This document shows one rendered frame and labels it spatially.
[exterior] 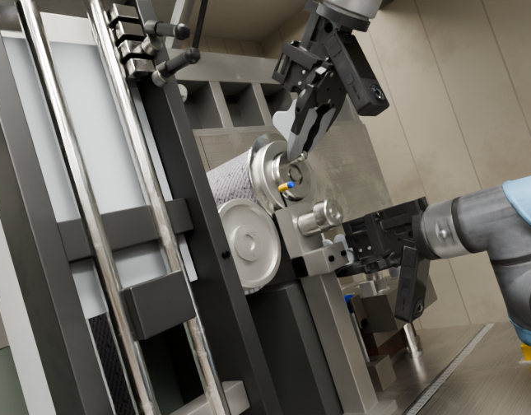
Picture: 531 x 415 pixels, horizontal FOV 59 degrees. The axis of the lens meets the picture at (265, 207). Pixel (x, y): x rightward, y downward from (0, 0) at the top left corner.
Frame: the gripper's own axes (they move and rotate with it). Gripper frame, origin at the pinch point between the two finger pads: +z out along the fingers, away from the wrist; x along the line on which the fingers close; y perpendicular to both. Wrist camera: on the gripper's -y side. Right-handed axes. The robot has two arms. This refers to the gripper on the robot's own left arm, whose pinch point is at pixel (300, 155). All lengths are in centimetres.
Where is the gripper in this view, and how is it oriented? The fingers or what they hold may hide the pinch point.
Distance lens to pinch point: 69.6
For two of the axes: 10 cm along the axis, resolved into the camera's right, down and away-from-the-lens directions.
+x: -6.6, 1.7, -7.3
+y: -6.8, -5.6, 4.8
